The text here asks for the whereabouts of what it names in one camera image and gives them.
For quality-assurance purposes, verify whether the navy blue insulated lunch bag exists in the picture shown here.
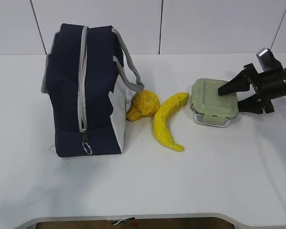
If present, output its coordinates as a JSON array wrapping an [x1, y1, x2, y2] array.
[[41, 23, 144, 157]]

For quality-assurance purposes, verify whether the green lid glass food container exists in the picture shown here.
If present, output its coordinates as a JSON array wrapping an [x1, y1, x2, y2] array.
[[190, 78, 238, 127]]

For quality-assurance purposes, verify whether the yellow banana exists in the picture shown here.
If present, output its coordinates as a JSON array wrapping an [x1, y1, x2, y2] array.
[[153, 92, 189, 152]]

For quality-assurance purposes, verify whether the yellow pear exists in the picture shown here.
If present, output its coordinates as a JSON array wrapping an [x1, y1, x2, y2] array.
[[126, 90, 160, 122]]

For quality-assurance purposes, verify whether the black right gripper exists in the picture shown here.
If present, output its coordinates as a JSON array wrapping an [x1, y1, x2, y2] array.
[[218, 64, 284, 114]]

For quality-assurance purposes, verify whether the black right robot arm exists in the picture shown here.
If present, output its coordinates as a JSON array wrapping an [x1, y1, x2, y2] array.
[[218, 63, 286, 114]]

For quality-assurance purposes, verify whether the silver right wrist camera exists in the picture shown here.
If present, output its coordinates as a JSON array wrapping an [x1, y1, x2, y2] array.
[[256, 48, 282, 72]]

